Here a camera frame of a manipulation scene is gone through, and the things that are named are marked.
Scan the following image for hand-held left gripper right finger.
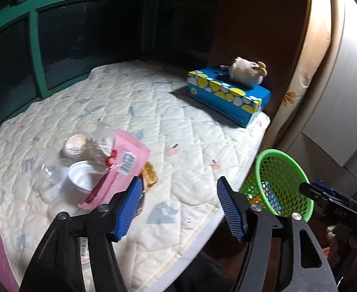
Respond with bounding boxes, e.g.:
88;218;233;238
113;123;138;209
216;176;340;292

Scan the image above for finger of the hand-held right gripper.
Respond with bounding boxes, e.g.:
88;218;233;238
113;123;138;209
312;182;347;199
299;182;326;204

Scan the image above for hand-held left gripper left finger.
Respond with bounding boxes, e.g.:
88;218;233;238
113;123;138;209
19;175;144;292

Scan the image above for green mesh plastic basket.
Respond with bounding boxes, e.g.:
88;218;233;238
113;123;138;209
239;149;314;221

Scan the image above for pink plastic packet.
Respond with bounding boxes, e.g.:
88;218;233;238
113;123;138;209
78;129;152;210

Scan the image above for person's right hand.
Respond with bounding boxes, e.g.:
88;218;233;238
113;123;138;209
323;223;357;280

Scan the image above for golden snack wrapper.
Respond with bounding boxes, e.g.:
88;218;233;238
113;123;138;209
142;161;158;192

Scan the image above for white plastic cup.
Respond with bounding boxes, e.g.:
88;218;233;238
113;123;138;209
64;161;104;206

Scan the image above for crumpled clear plastic wrapper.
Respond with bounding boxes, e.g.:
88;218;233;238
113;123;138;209
89;123;116;166

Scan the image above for small lidded yogurt cup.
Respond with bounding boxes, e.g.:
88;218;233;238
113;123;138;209
62;133;89;159

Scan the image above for clear plastic cup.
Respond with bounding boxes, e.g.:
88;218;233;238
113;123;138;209
36;158;68;203

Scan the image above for white board panel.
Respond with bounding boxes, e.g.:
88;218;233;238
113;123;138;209
302;0;357;168

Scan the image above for white quilted mat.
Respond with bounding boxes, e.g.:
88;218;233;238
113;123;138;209
0;60;271;292

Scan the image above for blue dotted tissue box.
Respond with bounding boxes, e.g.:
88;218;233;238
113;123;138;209
187;66;272;128

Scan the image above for white plush toy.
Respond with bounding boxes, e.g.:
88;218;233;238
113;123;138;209
219;57;268;86

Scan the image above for beige floral cushion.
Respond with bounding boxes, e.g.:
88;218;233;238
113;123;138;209
276;0;332;155

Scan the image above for brown wooden panel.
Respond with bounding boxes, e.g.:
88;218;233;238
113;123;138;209
210;0;311;122

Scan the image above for green window frame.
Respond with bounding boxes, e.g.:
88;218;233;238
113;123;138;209
0;0;222;142

